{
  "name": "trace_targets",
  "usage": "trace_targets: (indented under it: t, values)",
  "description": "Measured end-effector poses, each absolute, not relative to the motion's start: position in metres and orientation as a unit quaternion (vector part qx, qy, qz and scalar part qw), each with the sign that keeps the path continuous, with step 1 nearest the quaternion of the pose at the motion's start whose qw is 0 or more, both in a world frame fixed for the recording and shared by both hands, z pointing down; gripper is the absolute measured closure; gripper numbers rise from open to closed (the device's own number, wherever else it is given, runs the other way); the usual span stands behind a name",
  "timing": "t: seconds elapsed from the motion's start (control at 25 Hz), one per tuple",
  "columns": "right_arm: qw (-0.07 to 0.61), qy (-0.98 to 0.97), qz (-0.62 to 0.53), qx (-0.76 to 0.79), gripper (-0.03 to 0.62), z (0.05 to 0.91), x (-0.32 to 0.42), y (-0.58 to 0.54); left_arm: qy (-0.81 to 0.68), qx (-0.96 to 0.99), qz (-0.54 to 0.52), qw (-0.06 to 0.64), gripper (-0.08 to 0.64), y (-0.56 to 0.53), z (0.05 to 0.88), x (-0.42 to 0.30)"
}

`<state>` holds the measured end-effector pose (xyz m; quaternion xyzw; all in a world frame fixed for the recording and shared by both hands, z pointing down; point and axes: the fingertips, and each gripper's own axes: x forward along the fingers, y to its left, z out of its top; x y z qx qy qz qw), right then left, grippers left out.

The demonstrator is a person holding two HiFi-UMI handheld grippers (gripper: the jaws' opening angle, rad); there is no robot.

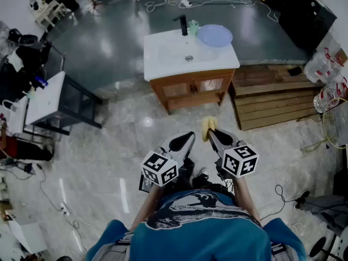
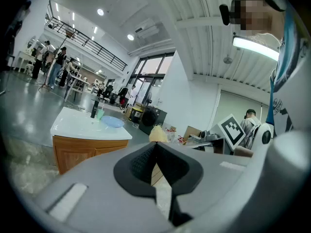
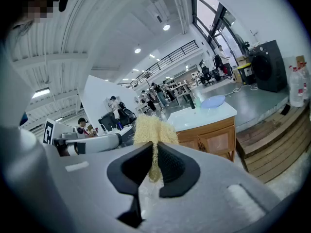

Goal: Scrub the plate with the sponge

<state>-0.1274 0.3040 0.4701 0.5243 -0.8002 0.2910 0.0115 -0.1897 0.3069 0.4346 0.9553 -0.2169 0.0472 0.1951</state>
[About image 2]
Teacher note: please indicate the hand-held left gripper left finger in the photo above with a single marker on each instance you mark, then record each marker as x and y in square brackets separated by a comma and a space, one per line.
[92, 190]

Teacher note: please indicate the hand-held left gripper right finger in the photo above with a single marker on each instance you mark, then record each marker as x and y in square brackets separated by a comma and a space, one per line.
[209, 178]

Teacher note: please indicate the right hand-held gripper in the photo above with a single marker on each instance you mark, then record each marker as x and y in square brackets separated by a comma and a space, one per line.
[230, 132]

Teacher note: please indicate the yellow sponge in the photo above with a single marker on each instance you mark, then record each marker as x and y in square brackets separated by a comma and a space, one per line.
[159, 135]

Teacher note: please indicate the big blue plate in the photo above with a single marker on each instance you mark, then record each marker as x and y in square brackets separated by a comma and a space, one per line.
[113, 122]

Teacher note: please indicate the person's right forearm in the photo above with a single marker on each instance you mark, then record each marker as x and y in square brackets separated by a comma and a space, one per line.
[243, 152]

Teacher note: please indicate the brown cardboard box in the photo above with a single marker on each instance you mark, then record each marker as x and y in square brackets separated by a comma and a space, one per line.
[192, 133]
[128, 111]

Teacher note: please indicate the wooden sink cabinet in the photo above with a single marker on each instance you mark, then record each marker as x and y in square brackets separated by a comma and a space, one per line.
[70, 154]

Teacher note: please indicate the wooden slat platform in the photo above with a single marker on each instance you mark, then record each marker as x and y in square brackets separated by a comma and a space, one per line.
[156, 176]

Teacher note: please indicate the green plastic cup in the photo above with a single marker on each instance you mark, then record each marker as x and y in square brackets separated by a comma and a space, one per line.
[100, 114]

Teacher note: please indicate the black washing machine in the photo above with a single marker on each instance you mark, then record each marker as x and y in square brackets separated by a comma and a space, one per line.
[151, 118]

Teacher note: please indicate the black faucet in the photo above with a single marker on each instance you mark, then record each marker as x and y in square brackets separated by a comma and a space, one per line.
[93, 109]

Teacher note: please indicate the black bin with yellow lid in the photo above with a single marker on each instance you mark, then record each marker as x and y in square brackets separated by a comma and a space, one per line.
[136, 114]

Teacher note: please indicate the ceiling tube light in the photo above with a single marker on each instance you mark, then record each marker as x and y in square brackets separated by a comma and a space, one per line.
[255, 46]

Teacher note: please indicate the person's teal printed shirt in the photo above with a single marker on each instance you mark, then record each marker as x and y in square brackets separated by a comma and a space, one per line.
[286, 57]

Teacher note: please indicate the black office chair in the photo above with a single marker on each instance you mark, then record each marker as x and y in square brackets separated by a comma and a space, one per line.
[107, 92]

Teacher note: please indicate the clothes rack with garments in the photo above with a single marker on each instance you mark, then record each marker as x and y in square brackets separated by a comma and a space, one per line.
[122, 94]

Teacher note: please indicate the black framed glass doors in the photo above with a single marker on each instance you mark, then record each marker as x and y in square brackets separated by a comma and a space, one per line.
[150, 67]

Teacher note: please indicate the person's face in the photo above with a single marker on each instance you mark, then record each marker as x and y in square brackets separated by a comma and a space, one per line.
[257, 16]

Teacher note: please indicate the white air conditioner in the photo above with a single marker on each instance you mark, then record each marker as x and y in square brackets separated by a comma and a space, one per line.
[147, 29]

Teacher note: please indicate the round ceiling light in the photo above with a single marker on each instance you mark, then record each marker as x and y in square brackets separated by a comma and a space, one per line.
[100, 11]
[130, 37]

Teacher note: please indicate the black mezzanine railing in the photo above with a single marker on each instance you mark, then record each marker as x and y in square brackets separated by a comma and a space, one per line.
[97, 48]

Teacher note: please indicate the white dressing table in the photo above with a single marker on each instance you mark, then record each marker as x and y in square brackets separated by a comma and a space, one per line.
[23, 57]

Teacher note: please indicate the oval mirror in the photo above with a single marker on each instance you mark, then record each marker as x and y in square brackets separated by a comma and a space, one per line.
[31, 41]

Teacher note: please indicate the black head-worn camera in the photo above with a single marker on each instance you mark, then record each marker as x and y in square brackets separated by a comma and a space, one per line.
[224, 14]

